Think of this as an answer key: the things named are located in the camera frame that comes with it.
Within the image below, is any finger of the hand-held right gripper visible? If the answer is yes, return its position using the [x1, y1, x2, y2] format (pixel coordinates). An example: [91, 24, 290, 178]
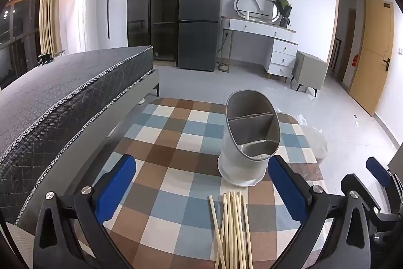
[366, 157, 403, 204]
[369, 204, 403, 257]

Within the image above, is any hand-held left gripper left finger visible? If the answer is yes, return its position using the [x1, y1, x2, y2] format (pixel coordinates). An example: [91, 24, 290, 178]
[34, 154, 137, 269]

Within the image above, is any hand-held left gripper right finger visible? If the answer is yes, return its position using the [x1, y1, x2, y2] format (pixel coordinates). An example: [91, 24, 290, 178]
[267, 155, 372, 269]

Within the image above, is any grey white utensil holder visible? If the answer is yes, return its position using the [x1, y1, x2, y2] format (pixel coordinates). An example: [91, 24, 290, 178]
[217, 90, 281, 188]

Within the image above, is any bundle of wooden chopsticks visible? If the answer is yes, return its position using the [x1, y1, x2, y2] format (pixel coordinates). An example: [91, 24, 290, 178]
[209, 191, 254, 269]

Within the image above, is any plaid tablecloth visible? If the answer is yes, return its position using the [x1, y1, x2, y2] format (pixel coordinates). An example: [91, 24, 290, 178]
[91, 98, 331, 269]

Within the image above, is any clear plastic sheet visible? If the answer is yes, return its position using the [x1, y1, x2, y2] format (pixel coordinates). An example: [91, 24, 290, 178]
[294, 113, 315, 128]

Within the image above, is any beige cushioned seat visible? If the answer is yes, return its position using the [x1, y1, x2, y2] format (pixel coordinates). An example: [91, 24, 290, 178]
[5, 222, 35, 269]

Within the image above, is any grey quilted mattress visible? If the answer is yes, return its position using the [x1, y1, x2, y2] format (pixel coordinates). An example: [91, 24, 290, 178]
[0, 46, 154, 227]

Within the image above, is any wooden door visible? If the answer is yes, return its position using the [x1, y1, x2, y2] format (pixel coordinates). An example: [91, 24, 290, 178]
[348, 0, 395, 116]

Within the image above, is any grey nightstand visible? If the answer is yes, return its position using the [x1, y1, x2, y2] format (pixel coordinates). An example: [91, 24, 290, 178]
[291, 50, 328, 97]

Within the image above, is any white vanity desk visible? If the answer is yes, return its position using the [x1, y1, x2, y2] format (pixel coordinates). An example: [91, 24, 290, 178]
[221, 16, 299, 79]

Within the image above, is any small black device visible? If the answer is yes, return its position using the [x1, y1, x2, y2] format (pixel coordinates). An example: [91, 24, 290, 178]
[37, 52, 53, 66]

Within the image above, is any dark window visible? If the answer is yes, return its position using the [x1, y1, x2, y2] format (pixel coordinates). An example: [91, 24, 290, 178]
[0, 0, 43, 90]

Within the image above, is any oval vanity mirror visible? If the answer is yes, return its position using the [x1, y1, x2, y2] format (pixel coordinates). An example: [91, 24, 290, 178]
[233, 0, 281, 26]

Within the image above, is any beige curtain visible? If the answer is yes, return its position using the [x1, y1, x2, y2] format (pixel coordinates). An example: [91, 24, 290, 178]
[39, 0, 63, 55]

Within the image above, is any green potted plant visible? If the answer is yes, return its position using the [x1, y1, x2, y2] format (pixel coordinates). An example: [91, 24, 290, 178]
[273, 0, 293, 28]

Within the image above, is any dark grey fridge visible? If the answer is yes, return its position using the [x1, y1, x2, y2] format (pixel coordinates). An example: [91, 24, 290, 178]
[177, 0, 225, 72]

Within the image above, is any grey bed frame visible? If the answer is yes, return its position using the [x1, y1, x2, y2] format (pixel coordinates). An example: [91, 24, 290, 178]
[14, 69, 160, 225]

